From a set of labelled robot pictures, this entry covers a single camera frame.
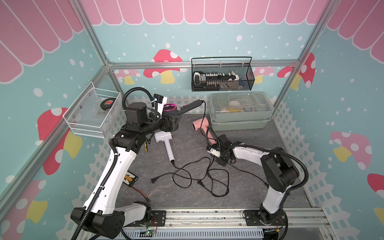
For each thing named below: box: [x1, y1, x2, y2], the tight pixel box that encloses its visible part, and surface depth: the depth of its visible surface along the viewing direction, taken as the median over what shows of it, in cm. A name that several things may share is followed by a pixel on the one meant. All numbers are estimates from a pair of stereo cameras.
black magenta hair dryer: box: [162, 99, 203, 117], surface depth 66 cm
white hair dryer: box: [154, 130, 175, 162], surface depth 102 cm
